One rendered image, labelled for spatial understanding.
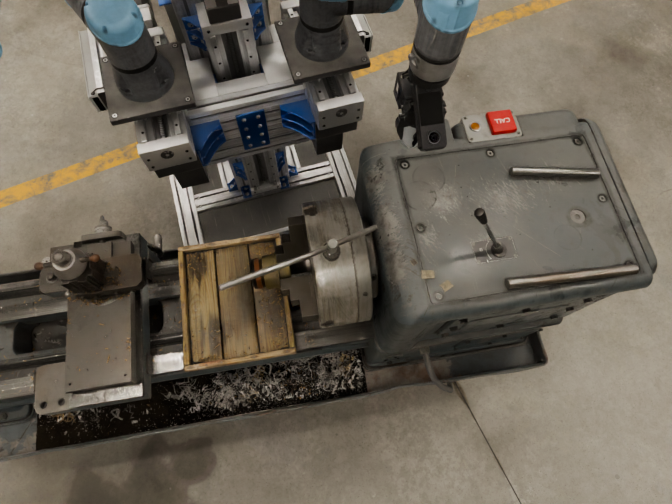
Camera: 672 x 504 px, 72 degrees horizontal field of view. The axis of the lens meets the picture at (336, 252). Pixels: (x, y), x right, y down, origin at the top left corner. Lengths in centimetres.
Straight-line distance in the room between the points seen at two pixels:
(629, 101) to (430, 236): 244
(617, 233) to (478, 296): 36
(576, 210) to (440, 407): 131
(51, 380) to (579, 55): 316
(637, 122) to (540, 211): 217
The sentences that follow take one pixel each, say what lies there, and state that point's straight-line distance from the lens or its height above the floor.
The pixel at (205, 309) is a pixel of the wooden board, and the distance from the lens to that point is 137.
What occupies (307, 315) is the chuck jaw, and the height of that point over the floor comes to 111.
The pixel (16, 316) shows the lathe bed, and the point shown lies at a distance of 160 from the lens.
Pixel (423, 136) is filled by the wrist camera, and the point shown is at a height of 152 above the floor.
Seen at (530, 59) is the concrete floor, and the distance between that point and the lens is 326.
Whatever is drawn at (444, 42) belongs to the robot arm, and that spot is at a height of 167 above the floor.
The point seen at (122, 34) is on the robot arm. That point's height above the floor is 136.
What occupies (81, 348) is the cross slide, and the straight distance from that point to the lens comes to 137.
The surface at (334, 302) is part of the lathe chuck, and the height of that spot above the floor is 117.
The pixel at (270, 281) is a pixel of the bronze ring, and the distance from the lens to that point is 112.
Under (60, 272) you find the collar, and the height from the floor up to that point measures 114.
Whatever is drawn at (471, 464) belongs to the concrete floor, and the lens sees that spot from 227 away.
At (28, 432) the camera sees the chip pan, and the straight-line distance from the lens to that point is 189.
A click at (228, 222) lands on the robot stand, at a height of 21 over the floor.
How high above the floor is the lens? 217
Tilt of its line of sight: 69 degrees down
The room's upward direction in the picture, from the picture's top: 4 degrees clockwise
